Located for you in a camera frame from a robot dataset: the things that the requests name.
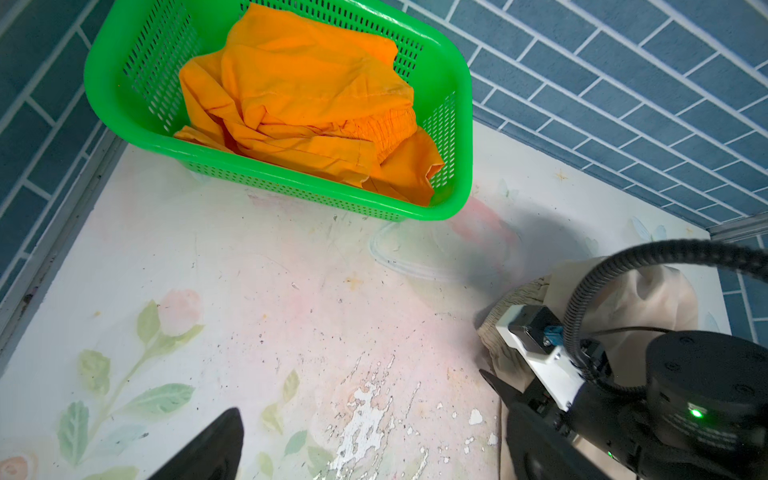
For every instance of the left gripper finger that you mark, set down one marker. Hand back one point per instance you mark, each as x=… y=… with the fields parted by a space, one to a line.
x=215 y=453

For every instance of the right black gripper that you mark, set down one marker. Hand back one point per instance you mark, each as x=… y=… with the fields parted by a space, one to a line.
x=541 y=438

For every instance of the beige drawstring shorts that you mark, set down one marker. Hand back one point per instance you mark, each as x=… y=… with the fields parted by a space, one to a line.
x=629 y=311

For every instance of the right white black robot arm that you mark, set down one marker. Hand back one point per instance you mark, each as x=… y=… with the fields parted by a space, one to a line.
x=702 y=414

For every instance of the orange shorts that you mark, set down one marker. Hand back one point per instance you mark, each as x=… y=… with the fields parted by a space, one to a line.
x=312 y=98

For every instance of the green plastic basket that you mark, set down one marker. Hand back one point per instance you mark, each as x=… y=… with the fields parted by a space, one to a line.
x=132 y=83

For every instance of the right aluminium corner post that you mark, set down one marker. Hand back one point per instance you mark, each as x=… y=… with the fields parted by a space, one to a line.
x=740 y=229

